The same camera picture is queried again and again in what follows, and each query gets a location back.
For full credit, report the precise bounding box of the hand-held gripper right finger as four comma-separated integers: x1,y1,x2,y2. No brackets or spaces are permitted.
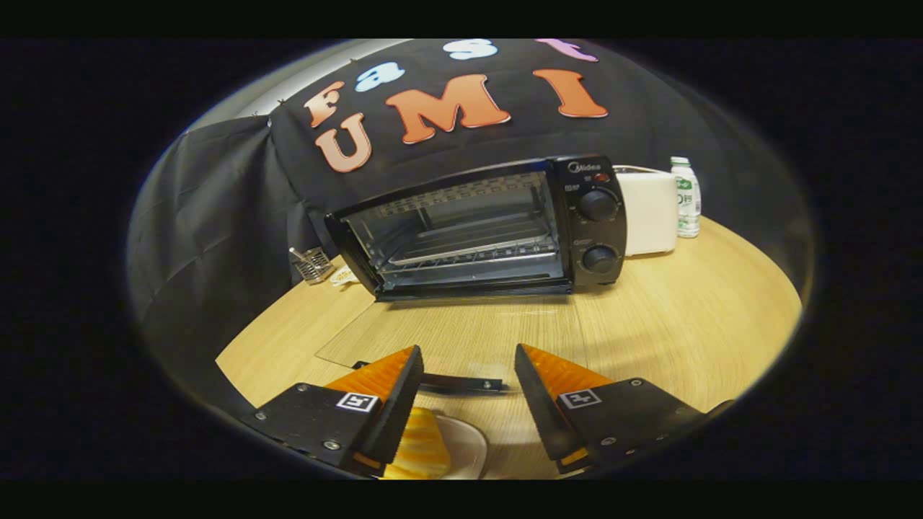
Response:
514,343,711,475

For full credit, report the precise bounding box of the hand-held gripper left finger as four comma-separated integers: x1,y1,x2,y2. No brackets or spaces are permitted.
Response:
240,345,425,478

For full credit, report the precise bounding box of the golden croissant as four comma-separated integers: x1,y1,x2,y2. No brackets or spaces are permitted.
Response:
382,407,452,480

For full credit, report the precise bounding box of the black toaster oven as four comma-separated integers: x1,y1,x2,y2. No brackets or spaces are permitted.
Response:
315,154,628,394

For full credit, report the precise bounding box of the metal oven rack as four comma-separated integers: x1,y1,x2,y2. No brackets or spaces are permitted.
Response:
379,227,560,273

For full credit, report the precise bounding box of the white pop-up toaster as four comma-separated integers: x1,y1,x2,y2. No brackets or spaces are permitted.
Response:
615,165,679,257

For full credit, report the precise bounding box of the white plate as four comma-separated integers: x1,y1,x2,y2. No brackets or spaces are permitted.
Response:
433,414,490,480

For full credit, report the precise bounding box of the white plastic bottle green label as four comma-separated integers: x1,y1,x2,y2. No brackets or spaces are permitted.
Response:
670,156,702,239

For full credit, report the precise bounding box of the black backdrop cloth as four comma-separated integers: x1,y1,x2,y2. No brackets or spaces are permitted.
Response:
128,40,816,404

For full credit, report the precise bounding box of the metal wire basket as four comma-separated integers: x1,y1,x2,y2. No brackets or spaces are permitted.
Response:
288,247,336,285

